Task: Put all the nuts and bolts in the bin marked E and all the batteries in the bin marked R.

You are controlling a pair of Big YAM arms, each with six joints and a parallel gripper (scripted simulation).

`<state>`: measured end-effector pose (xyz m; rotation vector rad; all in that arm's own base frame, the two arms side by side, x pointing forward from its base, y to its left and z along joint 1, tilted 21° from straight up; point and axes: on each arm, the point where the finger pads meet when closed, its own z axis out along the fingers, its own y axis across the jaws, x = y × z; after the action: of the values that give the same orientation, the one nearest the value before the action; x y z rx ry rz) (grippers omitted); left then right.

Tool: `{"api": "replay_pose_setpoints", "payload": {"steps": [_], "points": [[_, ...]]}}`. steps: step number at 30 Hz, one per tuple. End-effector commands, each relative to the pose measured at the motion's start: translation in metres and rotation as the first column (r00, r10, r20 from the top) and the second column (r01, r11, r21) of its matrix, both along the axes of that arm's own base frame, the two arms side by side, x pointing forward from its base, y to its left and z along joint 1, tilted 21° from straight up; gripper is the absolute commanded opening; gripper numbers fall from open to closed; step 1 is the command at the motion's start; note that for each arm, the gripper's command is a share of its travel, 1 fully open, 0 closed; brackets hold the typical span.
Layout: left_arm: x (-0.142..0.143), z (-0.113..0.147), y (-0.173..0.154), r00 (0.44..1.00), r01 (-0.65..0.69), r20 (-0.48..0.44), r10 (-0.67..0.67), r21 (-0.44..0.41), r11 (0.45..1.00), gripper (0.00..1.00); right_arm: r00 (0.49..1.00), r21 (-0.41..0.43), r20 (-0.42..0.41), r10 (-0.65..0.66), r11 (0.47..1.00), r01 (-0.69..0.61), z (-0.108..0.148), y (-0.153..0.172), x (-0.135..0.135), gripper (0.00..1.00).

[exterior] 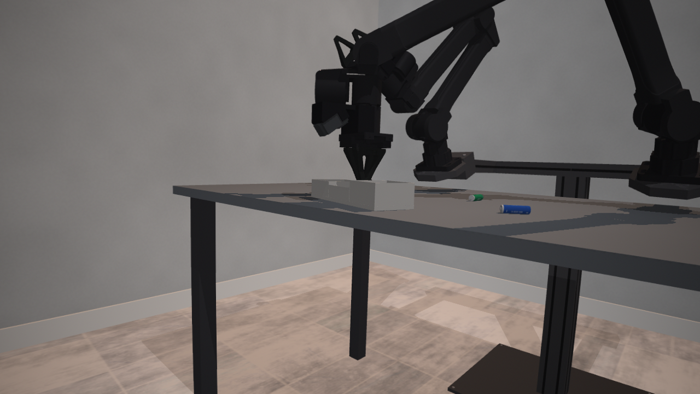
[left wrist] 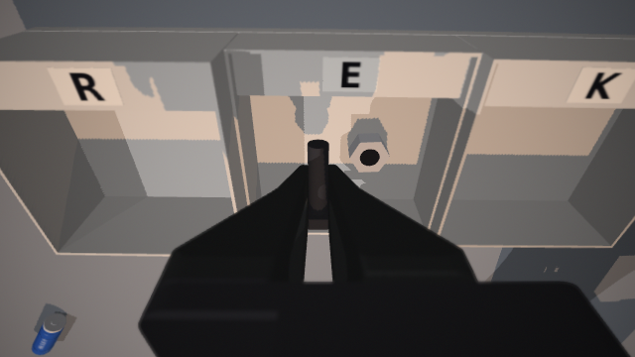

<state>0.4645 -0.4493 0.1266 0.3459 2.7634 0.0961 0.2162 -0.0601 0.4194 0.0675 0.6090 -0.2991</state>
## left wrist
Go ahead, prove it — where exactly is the grey hex nut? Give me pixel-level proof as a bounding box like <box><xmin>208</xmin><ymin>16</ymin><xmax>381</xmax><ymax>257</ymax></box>
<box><xmin>348</xmin><ymin>133</ymin><xmax>390</xmax><ymax>173</ymax></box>

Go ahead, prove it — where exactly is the row of three labelled bins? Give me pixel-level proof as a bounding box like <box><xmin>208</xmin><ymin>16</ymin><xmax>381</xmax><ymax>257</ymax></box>
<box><xmin>0</xmin><ymin>27</ymin><xmax>635</xmax><ymax>256</ymax></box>

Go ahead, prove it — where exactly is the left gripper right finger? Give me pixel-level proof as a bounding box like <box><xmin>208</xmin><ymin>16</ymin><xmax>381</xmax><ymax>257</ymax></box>
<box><xmin>328</xmin><ymin>165</ymin><xmax>478</xmax><ymax>282</ymax></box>

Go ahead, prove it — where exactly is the blue aa battery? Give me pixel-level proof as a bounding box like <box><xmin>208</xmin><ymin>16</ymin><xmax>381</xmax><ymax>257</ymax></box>
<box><xmin>32</xmin><ymin>313</ymin><xmax>66</xmax><ymax>355</ymax></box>

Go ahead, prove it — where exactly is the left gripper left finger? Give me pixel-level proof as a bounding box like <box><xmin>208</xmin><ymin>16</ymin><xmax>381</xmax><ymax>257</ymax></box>
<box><xmin>157</xmin><ymin>165</ymin><xmax>309</xmax><ymax>284</ymax></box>

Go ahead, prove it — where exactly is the black hex bolt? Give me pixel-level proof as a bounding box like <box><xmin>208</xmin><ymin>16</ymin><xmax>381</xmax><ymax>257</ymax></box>
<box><xmin>308</xmin><ymin>140</ymin><xmax>329</xmax><ymax>230</ymax></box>

